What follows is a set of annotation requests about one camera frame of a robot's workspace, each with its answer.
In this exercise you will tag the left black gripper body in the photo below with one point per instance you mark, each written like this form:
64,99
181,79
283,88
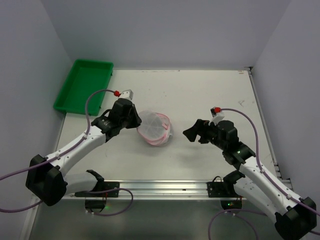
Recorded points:
130,116

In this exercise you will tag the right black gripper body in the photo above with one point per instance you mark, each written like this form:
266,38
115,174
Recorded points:
202,131

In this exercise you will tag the white mesh laundry bag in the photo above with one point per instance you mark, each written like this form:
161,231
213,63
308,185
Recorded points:
155,128

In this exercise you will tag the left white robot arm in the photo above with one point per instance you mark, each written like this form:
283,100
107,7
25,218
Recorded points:
48,176

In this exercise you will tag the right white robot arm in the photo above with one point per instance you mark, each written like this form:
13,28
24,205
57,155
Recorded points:
292,215

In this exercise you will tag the green plastic tray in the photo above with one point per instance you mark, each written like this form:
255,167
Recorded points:
84,78

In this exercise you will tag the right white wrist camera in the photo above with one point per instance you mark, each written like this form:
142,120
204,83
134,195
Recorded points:
217,115

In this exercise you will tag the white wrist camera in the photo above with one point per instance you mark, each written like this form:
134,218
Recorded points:
217,115
127,94

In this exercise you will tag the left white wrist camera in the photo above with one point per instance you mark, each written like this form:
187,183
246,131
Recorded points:
127,94

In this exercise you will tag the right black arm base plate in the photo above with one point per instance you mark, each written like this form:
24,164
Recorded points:
218,188

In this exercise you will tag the aluminium mounting rail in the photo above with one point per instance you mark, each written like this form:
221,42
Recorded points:
171,190

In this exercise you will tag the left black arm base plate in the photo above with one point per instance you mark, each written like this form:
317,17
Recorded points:
102,186

